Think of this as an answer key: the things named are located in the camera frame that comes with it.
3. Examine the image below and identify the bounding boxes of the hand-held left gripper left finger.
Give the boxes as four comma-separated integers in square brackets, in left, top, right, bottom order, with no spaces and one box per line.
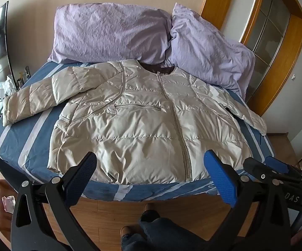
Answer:
[10,151,102,251]

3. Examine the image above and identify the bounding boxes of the bottles on television stand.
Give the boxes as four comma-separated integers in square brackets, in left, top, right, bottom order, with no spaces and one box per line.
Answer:
[19,67,32,85]

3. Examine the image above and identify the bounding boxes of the person's jeans leg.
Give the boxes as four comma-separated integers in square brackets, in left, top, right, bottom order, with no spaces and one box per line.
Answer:
[121,210,214,251]

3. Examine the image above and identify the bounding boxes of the frosted glass door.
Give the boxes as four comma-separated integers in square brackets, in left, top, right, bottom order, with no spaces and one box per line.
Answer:
[241,0,291,98]

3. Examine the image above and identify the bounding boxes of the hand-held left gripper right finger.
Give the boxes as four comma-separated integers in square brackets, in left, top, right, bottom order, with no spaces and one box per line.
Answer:
[203,150,291,251]

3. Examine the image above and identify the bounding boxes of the clear plastic wrapper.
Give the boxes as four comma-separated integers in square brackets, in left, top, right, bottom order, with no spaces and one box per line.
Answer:
[2,196,16,213]

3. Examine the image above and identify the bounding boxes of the blue striped bed sheet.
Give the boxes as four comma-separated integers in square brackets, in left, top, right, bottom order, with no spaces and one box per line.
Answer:
[0,60,276,202]

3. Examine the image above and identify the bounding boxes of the purple pillow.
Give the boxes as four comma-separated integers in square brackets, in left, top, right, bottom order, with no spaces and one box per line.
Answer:
[165,3,256,97]
[48,2,172,64]

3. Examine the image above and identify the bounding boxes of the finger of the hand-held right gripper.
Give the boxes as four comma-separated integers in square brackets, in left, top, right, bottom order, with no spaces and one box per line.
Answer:
[243,158,285,182]
[266,156,302,181]

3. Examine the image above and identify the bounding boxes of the beige puffer jacket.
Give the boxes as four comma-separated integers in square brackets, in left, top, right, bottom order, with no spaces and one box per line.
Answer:
[2,60,268,183]

